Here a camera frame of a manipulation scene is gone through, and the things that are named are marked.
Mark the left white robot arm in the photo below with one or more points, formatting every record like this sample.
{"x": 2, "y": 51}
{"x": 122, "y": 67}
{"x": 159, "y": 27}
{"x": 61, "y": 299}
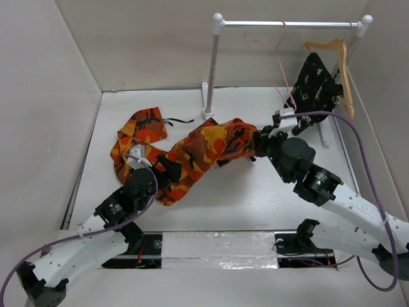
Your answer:
{"x": 108, "y": 232}

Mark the wooden clothes hanger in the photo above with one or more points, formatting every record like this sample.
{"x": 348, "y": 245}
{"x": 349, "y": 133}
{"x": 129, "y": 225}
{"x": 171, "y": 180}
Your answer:
{"x": 339, "y": 47}

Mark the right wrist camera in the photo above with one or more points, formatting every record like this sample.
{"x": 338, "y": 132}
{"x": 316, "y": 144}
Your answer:
{"x": 283, "y": 125}

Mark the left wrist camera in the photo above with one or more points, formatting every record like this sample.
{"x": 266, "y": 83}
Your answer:
{"x": 139, "y": 156}

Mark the white metal clothes rack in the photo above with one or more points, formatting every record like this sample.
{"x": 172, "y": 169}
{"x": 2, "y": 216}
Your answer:
{"x": 219, "y": 23}

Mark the black white patterned garment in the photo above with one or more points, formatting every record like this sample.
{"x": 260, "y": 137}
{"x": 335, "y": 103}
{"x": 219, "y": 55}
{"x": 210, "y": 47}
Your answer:
{"x": 315, "y": 89}

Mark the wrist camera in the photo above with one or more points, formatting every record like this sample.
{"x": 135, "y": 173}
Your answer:
{"x": 139, "y": 156}
{"x": 283, "y": 125}

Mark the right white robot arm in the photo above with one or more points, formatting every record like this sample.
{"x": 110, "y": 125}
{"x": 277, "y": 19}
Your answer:
{"x": 381, "y": 238}

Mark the pink wire hanger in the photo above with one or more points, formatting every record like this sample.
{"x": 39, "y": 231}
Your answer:
{"x": 275, "y": 51}

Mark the orange camouflage trousers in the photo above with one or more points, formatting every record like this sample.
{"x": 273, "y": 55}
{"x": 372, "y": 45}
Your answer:
{"x": 210, "y": 143}

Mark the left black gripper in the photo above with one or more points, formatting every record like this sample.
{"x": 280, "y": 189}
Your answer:
{"x": 170, "y": 175}

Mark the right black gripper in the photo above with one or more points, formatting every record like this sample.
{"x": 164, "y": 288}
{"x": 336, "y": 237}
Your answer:
{"x": 262, "y": 139}

